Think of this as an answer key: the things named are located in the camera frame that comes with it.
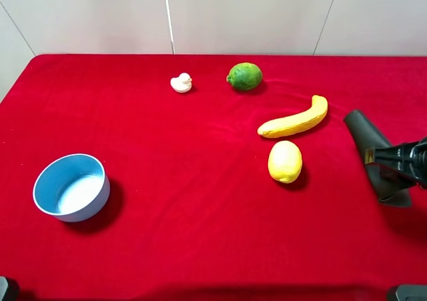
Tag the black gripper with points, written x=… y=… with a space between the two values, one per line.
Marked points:
x=408 y=160

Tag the black glasses case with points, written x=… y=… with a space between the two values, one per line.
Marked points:
x=388 y=188

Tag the yellow banana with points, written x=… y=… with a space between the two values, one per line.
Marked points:
x=297 y=123

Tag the yellow lemon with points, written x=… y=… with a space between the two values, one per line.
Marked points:
x=285 y=162

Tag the green lime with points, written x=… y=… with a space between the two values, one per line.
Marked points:
x=244 y=76

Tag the red tablecloth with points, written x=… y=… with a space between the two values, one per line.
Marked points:
x=193 y=213

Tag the white rubber duck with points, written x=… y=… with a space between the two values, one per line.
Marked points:
x=182 y=83

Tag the white pole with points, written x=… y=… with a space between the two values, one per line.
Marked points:
x=167 y=8

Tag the blue ceramic bowl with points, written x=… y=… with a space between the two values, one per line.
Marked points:
x=72 y=189

